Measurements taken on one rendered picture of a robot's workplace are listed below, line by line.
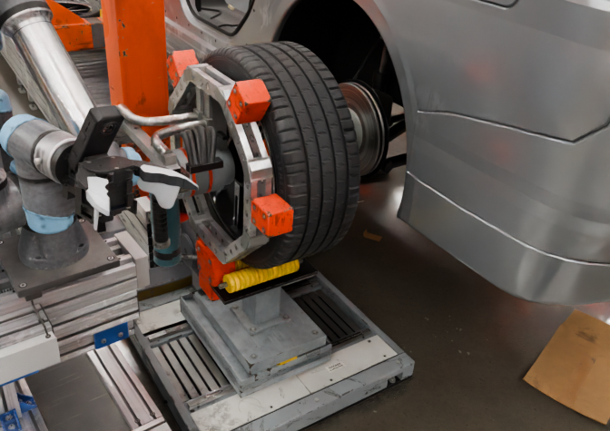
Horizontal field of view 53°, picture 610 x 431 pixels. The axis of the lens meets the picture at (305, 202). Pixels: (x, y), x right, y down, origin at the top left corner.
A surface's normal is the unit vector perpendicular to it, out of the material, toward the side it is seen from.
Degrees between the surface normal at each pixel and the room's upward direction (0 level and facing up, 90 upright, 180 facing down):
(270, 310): 90
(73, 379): 0
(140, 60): 90
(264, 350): 0
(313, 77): 29
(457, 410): 0
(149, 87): 90
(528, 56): 90
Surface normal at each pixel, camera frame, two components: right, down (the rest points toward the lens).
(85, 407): 0.07, -0.87
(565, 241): -0.51, 0.47
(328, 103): 0.42, -0.32
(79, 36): 0.55, 0.44
